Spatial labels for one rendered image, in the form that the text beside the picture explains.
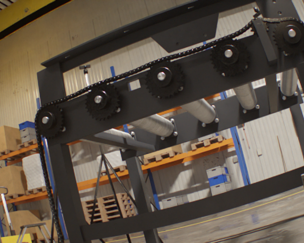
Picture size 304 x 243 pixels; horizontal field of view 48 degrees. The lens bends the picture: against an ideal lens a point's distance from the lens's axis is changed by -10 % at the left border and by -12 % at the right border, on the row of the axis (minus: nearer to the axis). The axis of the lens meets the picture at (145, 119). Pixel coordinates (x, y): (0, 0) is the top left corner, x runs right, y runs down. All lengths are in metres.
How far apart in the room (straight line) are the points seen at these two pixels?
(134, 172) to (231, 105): 0.80
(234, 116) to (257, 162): 8.09
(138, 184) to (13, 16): 8.32
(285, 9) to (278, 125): 9.05
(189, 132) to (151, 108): 0.94
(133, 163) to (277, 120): 8.31
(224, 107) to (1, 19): 8.87
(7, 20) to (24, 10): 0.66
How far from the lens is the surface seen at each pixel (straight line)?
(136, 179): 2.59
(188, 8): 1.70
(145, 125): 2.05
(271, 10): 1.65
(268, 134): 10.58
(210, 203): 1.50
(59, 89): 1.85
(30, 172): 11.58
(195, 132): 2.51
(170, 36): 1.69
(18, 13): 10.26
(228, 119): 2.48
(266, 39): 1.52
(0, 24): 10.64
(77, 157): 12.26
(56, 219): 1.77
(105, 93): 1.63
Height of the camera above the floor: 0.34
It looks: 14 degrees up
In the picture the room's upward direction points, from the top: 14 degrees counter-clockwise
